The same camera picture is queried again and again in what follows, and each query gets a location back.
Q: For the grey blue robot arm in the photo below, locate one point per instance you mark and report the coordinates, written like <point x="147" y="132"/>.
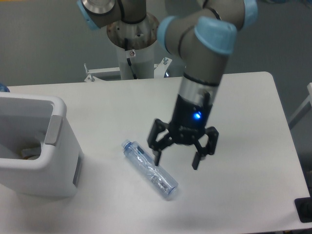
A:
<point x="204" y="40"/>

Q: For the white trash can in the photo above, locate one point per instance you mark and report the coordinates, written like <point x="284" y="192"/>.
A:
<point x="32" y="117"/>

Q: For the white table bracket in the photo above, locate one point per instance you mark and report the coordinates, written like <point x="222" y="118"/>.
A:
<point x="102" y="74"/>
<point x="161" y="69"/>

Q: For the blue object at left edge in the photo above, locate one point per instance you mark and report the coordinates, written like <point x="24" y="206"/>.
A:
<point x="4" y="88"/>

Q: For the white frame at right edge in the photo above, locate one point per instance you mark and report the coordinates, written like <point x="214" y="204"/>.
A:
<point x="303" y="108"/>

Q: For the white middle table bracket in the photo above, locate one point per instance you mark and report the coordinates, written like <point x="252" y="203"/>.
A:
<point x="161" y="69"/>

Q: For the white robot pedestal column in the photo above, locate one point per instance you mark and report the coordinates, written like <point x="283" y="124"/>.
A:
<point x="134" y="45"/>

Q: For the trash inside can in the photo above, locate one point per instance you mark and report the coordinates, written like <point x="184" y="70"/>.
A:
<point x="20" y="149"/>

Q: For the clear blue plastic bottle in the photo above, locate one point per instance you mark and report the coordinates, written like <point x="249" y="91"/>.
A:
<point x="161" y="180"/>

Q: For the white left table bracket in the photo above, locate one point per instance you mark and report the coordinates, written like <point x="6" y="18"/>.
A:
<point x="102" y="74"/>

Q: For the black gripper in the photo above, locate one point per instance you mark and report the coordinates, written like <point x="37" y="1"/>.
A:
<point x="187" y="126"/>

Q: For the black clamp at table corner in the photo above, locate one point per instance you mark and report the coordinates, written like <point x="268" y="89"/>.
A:
<point x="304" y="209"/>

